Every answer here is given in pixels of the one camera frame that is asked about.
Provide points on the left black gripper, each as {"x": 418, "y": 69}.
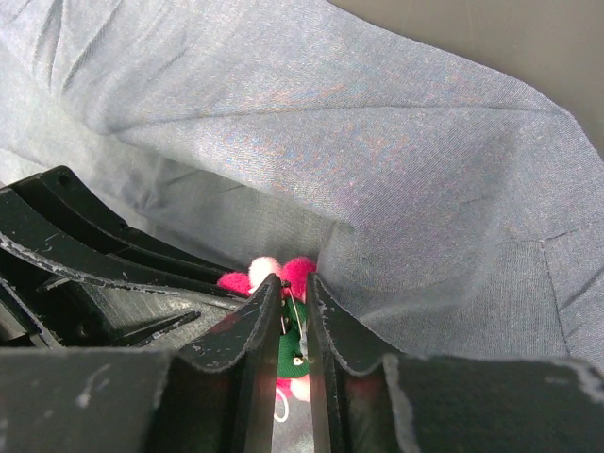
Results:
{"x": 74, "y": 273}

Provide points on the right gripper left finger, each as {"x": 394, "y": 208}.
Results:
{"x": 215, "y": 394}

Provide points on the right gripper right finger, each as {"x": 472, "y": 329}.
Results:
{"x": 368, "y": 396}

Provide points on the grey button-up shirt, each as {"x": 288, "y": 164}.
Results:
{"x": 451, "y": 209}

